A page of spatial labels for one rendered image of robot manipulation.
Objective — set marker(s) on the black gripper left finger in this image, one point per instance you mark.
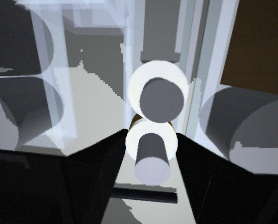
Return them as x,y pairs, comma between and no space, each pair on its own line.
81,183

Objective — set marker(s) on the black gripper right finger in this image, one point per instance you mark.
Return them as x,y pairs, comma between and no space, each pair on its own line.
221,192

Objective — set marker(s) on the black flat bar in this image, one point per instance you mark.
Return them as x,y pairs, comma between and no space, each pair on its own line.
144,195

